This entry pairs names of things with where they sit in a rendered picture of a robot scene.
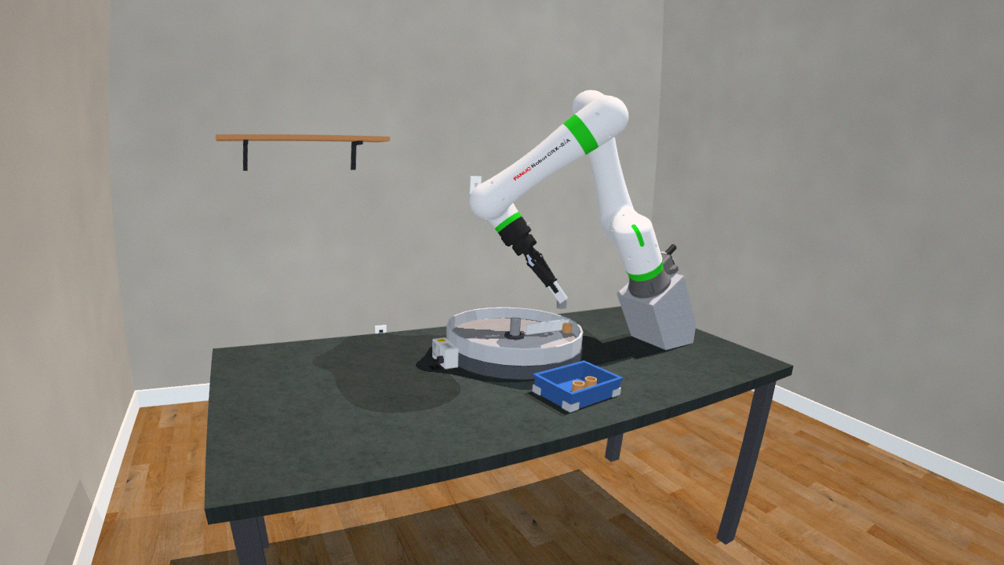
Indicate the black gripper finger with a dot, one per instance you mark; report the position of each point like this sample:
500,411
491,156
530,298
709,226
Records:
547,268
544,276

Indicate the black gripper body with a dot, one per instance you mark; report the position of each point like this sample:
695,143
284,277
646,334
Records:
525,246

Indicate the blue plastic crate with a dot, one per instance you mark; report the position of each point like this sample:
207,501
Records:
556,385

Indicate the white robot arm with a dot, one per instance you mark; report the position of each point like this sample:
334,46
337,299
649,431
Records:
591,130

